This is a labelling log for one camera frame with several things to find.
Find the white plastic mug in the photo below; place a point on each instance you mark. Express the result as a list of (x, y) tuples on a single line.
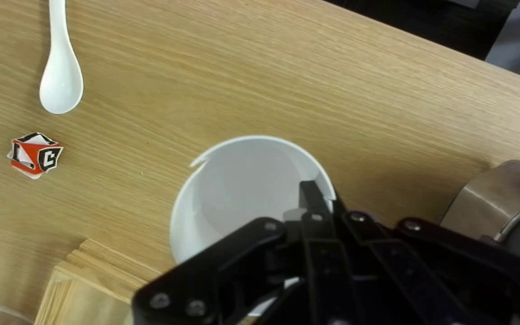
[(237, 180)]

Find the small wooden crate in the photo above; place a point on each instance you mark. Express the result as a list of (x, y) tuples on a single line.
[(92, 285)]

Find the red and white cube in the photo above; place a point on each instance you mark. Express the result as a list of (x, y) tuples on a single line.
[(35, 153)]

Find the steel and black dish rack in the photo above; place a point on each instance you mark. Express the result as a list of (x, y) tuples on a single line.
[(488, 206)]

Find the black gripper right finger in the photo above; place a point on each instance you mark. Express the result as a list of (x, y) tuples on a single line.
[(415, 272)]

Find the white plastic spoon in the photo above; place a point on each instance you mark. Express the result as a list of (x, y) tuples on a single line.
[(62, 77)]

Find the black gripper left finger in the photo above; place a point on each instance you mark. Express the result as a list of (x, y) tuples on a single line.
[(224, 282)]

